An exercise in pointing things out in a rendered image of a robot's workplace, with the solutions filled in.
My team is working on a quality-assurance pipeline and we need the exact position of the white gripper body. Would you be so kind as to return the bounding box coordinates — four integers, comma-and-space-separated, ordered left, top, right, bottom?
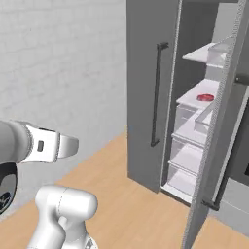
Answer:
56, 133, 80, 160

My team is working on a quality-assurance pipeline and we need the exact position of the red raw steak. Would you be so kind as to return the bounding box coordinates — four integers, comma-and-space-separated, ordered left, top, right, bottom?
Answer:
196, 93, 215, 103

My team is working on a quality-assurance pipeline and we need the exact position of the grey closed fridge door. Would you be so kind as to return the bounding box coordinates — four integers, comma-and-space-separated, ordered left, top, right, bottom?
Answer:
125, 0, 182, 195

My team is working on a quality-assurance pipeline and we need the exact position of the clear fridge drawer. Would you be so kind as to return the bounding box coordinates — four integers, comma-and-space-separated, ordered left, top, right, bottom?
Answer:
169, 133, 206, 173
165, 161, 198, 196
174, 103, 208, 134

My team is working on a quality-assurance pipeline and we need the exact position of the white fridge shelf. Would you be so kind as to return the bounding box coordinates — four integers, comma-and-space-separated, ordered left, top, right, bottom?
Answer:
181, 41, 218, 65
175, 78, 222, 110

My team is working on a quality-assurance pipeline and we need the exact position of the grey open fridge door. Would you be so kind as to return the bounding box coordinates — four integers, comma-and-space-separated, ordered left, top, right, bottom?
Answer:
180, 0, 249, 249

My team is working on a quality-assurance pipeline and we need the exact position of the grey fridge body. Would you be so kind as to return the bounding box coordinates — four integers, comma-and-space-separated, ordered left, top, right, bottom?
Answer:
160, 0, 242, 206

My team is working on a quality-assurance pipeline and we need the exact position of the black fridge door handle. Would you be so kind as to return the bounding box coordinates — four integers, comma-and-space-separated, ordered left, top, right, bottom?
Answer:
150, 41, 170, 148

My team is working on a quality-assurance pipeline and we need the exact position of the grey bar fridge door handle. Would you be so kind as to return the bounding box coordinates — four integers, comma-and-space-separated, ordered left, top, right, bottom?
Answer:
201, 73, 249, 212

